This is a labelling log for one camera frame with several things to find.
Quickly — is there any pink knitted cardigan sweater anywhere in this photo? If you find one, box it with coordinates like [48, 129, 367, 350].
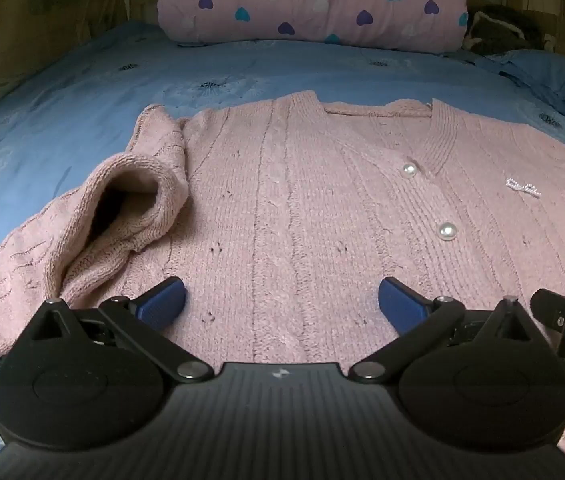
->
[0, 91, 565, 472]

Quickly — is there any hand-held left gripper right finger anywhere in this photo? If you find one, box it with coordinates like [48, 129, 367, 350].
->
[349, 276, 546, 381]

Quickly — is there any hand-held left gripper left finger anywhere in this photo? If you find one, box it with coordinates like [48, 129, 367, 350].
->
[26, 276, 214, 382]

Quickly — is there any blue floral bed sheet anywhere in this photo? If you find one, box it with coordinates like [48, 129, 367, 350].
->
[0, 22, 565, 461]

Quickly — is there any pink heart-patterned pillow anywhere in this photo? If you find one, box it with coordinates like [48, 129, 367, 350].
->
[157, 0, 470, 54]

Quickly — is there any sheer mosquito net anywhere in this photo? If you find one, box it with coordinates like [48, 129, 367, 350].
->
[0, 0, 129, 114]

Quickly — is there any dark plush cloth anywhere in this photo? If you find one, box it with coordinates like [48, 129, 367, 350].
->
[464, 4, 557, 57]

